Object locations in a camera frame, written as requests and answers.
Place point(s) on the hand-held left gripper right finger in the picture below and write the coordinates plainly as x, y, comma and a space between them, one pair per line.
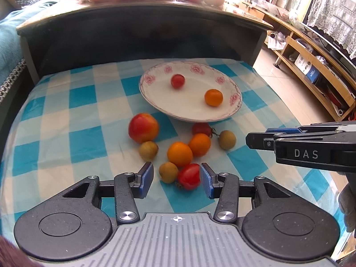
206, 182

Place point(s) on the white lace cloth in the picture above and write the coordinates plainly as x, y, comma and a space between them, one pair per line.
333, 11

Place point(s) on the oblong red tomato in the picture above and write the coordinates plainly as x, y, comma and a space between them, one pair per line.
189, 176

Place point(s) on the small orange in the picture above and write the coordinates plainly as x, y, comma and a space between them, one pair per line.
213, 97
199, 144
180, 154

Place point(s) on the brown longan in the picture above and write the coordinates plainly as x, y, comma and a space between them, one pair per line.
148, 150
227, 140
168, 172

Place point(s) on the white box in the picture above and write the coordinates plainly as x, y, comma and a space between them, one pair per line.
303, 64

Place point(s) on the red tomato with stem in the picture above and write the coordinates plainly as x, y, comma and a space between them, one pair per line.
201, 128

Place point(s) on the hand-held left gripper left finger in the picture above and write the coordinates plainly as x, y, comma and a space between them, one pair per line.
147, 179

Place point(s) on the person's right hand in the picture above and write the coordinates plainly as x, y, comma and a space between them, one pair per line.
348, 208

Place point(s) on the blue white checkered tablecloth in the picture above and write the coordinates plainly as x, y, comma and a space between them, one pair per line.
69, 133

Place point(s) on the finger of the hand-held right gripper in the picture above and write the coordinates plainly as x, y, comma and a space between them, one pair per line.
283, 130
260, 141

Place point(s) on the blue box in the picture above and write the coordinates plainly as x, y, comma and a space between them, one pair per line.
313, 75

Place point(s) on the small round cherry tomato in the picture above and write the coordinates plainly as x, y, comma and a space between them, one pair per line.
178, 81

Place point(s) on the red yellow apple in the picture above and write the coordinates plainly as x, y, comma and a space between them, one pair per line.
143, 128

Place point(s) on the white floral plate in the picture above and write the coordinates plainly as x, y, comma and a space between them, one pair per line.
192, 100

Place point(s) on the wooden television cabinet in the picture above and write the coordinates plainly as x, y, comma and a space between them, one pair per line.
300, 52

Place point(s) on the black television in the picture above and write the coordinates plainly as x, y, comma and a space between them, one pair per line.
328, 41

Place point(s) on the white papers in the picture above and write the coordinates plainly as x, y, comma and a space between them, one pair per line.
276, 40

